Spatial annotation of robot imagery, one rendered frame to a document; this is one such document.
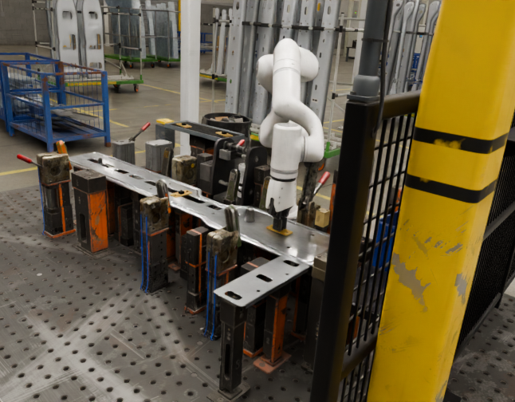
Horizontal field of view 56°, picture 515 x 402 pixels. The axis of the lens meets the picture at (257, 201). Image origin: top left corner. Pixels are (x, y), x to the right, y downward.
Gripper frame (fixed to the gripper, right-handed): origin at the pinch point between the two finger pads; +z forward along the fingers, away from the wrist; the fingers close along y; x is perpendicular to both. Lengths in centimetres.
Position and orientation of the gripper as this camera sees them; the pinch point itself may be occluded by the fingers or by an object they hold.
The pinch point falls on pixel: (280, 222)
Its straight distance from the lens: 153.6
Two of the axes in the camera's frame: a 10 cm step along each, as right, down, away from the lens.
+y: -6.4, 2.3, -7.3
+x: 7.7, 2.7, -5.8
